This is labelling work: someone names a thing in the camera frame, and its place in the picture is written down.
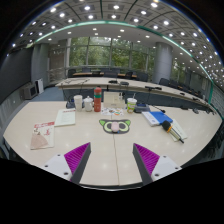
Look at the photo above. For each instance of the black handheld microphone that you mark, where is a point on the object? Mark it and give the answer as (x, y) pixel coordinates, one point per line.
(166, 126)

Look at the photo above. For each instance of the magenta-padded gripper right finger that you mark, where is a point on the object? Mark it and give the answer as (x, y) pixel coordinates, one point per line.
(146, 160)

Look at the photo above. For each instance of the pink computer mouse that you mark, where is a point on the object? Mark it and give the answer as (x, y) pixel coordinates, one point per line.
(115, 127)

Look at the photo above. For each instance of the long curved conference table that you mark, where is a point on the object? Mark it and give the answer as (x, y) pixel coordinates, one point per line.
(100, 83)

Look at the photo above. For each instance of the group of ceiling lights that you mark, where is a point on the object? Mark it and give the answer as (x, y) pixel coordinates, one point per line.
(87, 8)

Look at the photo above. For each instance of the colourful sticker sheet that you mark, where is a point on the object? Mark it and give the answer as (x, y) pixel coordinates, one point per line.
(108, 112)

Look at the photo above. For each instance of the black desk microphone base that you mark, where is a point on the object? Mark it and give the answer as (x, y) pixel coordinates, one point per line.
(70, 105)

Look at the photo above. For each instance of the red and white booklet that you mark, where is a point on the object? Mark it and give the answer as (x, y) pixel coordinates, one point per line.
(42, 136)

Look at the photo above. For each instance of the white ribbed paper cup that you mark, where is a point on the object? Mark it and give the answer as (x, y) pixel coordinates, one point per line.
(78, 102)

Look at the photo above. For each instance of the beige cardboard box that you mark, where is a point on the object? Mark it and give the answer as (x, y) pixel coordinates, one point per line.
(113, 100)

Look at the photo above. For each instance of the white floor appliance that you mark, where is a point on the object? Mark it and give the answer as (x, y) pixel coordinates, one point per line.
(30, 91)

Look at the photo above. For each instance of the cat-face mouse pad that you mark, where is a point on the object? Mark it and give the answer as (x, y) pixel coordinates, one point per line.
(105, 126)

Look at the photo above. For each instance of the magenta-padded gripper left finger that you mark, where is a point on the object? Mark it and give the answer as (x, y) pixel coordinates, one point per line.
(77, 158)

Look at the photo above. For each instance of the red bottle with green band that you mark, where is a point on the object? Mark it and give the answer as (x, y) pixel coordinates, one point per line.
(97, 100)

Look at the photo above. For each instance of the blue and white book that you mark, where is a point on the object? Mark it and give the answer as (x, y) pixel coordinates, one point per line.
(158, 117)

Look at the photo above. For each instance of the green printed cup with straw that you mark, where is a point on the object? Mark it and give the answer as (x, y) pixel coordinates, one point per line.
(131, 106)

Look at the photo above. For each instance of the group of dark office chairs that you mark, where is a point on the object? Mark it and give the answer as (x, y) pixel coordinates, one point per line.
(141, 76)

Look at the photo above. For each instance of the black conference desk unit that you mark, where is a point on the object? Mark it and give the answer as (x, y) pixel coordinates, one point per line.
(142, 108)

